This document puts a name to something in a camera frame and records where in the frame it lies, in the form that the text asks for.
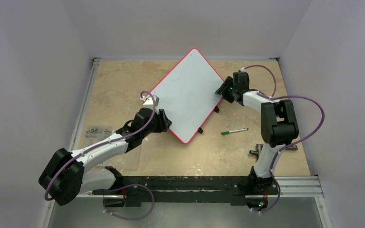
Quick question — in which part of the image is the red-framed whiteboard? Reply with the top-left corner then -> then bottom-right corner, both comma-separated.
150,48 -> 224,144

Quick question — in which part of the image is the green white marker pen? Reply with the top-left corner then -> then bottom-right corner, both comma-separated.
221,128 -> 249,135

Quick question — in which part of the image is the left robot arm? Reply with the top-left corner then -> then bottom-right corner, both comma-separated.
38,108 -> 173,206

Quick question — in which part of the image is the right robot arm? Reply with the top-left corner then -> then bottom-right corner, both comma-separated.
215,71 -> 299,193

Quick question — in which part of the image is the clear plastic screw box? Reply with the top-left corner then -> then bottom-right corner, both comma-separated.
85,125 -> 142,171

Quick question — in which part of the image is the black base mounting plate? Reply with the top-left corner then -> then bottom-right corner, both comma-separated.
92,176 -> 280,208

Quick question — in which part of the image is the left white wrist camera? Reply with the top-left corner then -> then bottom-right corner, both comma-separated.
141,95 -> 160,111

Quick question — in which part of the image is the grey metal crank handle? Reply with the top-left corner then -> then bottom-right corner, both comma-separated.
249,144 -> 298,156

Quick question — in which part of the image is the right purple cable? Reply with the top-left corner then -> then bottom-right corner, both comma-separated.
240,65 -> 326,215

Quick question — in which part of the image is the aluminium frame rail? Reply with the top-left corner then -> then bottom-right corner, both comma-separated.
76,176 -> 324,197

